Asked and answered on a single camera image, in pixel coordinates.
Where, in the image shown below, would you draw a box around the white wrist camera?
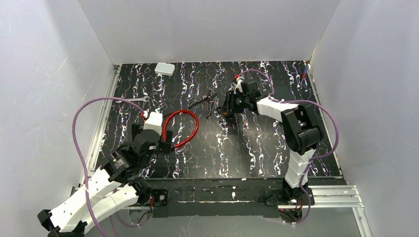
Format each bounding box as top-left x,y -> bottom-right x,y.
233,75 -> 244,94
143,112 -> 164,135

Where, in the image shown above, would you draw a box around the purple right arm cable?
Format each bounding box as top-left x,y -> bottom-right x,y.
237,69 -> 340,225

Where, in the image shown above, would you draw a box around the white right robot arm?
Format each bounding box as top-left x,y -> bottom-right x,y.
218,79 -> 324,200

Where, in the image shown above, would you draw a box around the grey handled pliers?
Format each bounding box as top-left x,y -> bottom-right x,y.
188,92 -> 217,119

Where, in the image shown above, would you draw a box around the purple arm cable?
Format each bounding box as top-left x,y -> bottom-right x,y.
237,69 -> 340,225
72,97 -> 146,237

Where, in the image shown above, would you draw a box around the white rectangular box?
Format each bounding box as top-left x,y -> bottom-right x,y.
155,62 -> 175,76

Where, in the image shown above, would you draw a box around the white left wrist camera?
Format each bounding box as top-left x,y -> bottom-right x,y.
143,112 -> 164,135

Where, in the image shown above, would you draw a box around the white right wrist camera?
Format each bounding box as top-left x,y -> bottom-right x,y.
233,75 -> 244,94

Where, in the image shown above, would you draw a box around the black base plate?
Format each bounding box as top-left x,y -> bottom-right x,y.
147,178 -> 315,218

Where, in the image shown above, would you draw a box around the red blue pen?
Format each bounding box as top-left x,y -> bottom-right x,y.
301,64 -> 309,85

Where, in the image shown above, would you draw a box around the silver open-end wrench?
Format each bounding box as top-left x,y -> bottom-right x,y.
126,96 -> 150,102

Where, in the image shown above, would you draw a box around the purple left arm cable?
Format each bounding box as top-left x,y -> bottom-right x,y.
72,97 -> 146,237

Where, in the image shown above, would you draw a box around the red cable lock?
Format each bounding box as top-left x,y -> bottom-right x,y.
163,110 -> 200,150

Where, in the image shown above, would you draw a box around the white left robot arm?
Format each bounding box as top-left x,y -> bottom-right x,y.
37,122 -> 171,237

